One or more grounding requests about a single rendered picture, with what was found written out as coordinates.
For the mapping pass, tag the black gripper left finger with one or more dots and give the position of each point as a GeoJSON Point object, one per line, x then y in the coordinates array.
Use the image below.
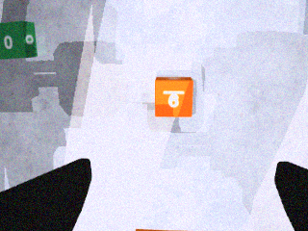
{"type": "Point", "coordinates": [50, 202]}

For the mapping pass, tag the orange block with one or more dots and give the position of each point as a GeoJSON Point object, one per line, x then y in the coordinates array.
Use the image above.
{"type": "Point", "coordinates": [173, 96]}

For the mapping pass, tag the green block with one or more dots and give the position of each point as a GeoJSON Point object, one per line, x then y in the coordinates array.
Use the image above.
{"type": "Point", "coordinates": [17, 40]}

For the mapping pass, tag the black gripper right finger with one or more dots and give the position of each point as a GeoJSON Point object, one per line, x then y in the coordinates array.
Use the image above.
{"type": "Point", "coordinates": [292, 184]}

